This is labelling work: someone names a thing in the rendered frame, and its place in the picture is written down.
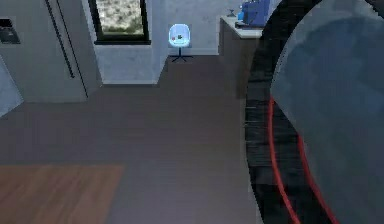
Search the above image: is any brown cabinet with white worktop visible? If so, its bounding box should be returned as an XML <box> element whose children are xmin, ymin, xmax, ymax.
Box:
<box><xmin>218</xmin><ymin>15</ymin><xmax>265</xmax><ymax>100</ymax></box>

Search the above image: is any pale blue shell chair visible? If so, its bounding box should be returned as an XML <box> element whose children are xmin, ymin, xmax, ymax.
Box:
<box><xmin>168</xmin><ymin>23</ymin><xmax>194</xmax><ymax>63</ymax></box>

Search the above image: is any black framed window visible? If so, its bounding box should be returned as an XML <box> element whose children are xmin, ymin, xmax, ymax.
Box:
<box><xmin>87</xmin><ymin>0</ymin><xmax>152</xmax><ymax>46</ymax></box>

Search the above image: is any blue coffee machine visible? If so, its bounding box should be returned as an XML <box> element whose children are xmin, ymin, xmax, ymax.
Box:
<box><xmin>235</xmin><ymin>0</ymin><xmax>272</xmax><ymax>29</ymax></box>

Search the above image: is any grey fridge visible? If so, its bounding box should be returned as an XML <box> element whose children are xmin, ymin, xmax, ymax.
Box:
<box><xmin>0</xmin><ymin>0</ymin><xmax>104</xmax><ymax>104</ymax></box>

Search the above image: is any black fridge handle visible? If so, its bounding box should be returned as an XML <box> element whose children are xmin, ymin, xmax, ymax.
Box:
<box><xmin>55</xmin><ymin>0</ymin><xmax>90</xmax><ymax>99</ymax></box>
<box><xmin>44</xmin><ymin>0</ymin><xmax>76</xmax><ymax>79</ymax></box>

